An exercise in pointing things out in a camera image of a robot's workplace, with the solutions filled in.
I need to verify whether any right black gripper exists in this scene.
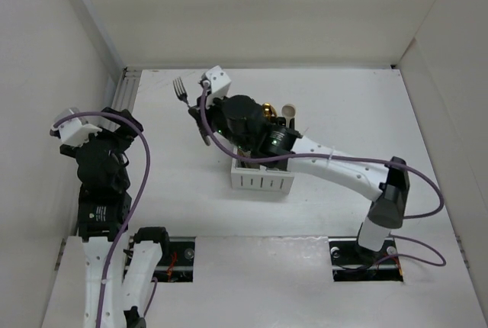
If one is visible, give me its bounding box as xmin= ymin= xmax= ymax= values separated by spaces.
xmin=190 ymin=88 xmax=252 ymax=153

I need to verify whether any gold spoon green handle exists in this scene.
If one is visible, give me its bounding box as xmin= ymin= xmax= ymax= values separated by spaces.
xmin=262 ymin=103 xmax=277 ymax=121

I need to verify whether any beige ceramic spoon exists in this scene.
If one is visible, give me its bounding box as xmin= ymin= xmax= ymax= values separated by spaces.
xmin=281 ymin=104 xmax=297 ymax=127

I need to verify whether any silver fork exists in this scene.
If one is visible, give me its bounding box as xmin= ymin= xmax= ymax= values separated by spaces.
xmin=172 ymin=77 xmax=212 ymax=146

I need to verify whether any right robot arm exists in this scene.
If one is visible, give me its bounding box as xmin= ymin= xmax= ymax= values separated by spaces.
xmin=188 ymin=95 xmax=410 ymax=262

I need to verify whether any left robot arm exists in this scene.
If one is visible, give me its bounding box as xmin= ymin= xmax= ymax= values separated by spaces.
xmin=50 ymin=108 xmax=171 ymax=327

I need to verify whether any white utensil container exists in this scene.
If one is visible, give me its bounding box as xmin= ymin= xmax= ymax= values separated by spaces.
xmin=230 ymin=159 xmax=295 ymax=195

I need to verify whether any aluminium rail frame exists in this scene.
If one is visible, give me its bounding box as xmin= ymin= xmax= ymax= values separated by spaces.
xmin=110 ymin=67 xmax=142 ymax=111

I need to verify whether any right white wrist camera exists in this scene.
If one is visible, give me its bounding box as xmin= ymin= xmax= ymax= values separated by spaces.
xmin=200 ymin=66 xmax=232 ymax=106

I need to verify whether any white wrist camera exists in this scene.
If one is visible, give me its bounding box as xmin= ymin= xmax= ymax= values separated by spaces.
xmin=50 ymin=117 xmax=102 ymax=147
xmin=200 ymin=66 xmax=232 ymax=106

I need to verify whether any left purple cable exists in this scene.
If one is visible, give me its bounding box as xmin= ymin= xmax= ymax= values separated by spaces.
xmin=53 ymin=111 xmax=158 ymax=328

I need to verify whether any purple cable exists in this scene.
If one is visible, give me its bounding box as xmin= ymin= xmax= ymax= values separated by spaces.
xmin=197 ymin=82 xmax=447 ymax=267
xmin=53 ymin=111 xmax=158 ymax=328

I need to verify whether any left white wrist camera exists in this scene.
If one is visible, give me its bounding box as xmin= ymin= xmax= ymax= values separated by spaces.
xmin=50 ymin=117 xmax=102 ymax=147

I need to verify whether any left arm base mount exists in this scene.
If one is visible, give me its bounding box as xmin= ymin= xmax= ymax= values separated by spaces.
xmin=153 ymin=237 xmax=196 ymax=283

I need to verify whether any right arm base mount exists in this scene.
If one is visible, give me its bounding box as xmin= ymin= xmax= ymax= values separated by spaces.
xmin=328 ymin=236 xmax=403 ymax=282

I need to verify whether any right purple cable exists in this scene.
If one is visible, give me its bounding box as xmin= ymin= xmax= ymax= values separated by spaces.
xmin=197 ymin=82 xmax=447 ymax=267

